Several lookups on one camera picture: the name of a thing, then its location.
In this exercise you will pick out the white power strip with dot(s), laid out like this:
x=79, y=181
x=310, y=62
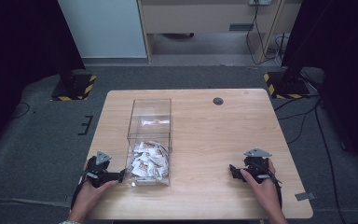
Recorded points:
x=260, y=2

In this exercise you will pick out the black yellow striped stand base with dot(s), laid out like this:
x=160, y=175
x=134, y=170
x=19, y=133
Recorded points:
x=74, y=88
x=287, y=87

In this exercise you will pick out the clear acrylic box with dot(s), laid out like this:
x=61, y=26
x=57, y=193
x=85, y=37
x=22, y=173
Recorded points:
x=150, y=124

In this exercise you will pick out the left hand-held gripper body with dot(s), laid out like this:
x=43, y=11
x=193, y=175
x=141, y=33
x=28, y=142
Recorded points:
x=99, y=174

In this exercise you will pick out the pile of white packets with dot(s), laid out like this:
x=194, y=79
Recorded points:
x=149, y=163

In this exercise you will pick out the light wooden desk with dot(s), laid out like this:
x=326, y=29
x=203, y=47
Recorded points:
x=199, y=18

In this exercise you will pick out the person's right hand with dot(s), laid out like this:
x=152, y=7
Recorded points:
x=262, y=189

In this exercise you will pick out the dark curtain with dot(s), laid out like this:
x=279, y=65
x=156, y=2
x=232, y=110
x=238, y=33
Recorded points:
x=338, y=46
x=21, y=46

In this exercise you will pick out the grey tape piece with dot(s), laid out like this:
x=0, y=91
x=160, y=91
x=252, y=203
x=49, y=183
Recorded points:
x=305, y=196

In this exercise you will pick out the person's left hand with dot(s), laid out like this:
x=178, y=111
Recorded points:
x=88, y=194

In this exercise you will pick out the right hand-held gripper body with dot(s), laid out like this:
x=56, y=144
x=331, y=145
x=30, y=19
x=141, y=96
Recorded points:
x=256, y=166

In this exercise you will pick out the dark round table grommet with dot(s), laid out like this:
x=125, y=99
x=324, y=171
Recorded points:
x=218, y=101

